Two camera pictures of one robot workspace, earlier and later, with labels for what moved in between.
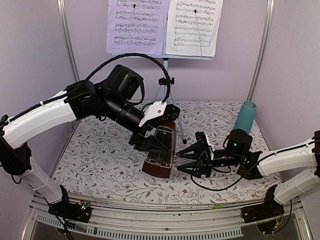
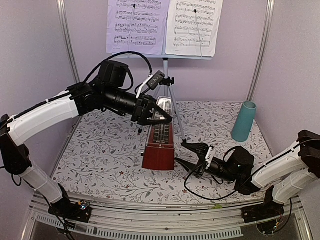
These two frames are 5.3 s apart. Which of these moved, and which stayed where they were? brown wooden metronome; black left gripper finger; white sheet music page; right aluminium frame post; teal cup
Moved: black left gripper finger; brown wooden metronome
Stayed: teal cup; right aluminium frame post; white sheet music page
